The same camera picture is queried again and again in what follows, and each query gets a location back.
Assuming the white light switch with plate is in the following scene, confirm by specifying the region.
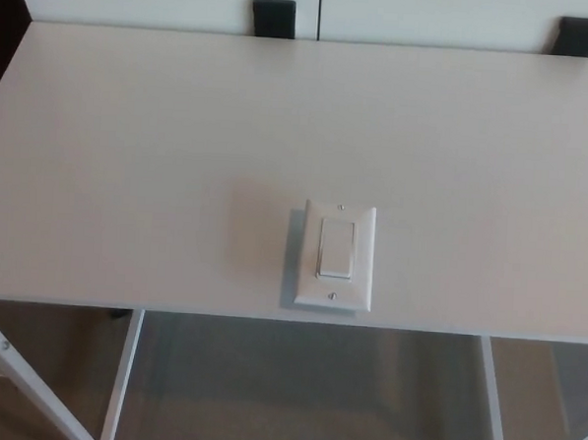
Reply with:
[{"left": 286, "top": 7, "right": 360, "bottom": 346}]
[{"left": 293, "top": 198, "right": 378, "bottom": 314}]

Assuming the white cabinet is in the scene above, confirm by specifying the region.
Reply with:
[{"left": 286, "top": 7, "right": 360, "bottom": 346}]
[{"left": 10, "top": 0, "right": 588, "bottom": 60}]

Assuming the black cabinet handle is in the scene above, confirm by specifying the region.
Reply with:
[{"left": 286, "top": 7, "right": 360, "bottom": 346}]
[
  {"left": 552, "top": 15, "right": 588, "bottom": 59},
  {"left": 250, "top": 0, "right": 297, "bottom": 39}
]

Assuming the white metal table leg frame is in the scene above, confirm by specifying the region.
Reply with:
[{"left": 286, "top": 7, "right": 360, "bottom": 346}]
[
  {"left": 0, "top": 300, "right": 147, "bottom": 440},
  {"left": 477, "top": 336, "right": 588, "bottom": 440}
]

